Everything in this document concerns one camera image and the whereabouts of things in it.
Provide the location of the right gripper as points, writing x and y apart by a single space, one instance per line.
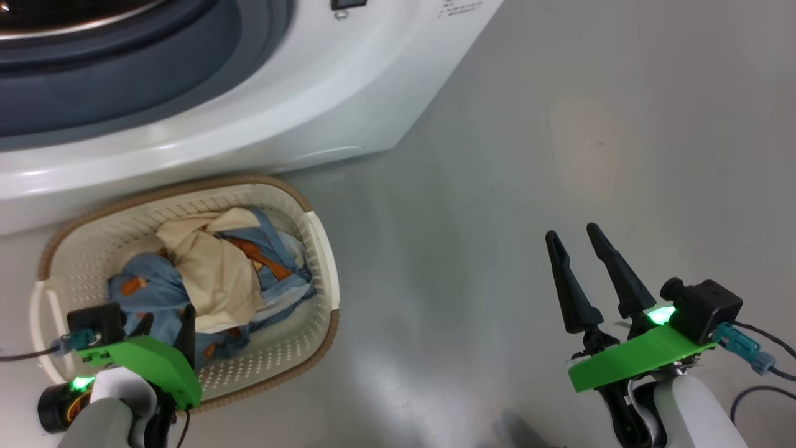
640 358

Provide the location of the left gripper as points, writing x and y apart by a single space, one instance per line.
155 364

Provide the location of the blue garment with orange print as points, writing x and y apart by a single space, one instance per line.
155 286

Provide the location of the cream beige garment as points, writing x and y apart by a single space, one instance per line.
214 280

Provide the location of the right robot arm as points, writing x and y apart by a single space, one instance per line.
693 417

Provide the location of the cream perforated laundry basket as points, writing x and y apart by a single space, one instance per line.
298 323

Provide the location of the white front-load washing machine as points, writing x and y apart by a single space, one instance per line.
280 93

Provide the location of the black door latch slot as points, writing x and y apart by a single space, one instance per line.
348 4

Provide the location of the small printed text label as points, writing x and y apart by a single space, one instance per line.
460 7

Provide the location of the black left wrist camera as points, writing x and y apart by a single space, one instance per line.
96 320

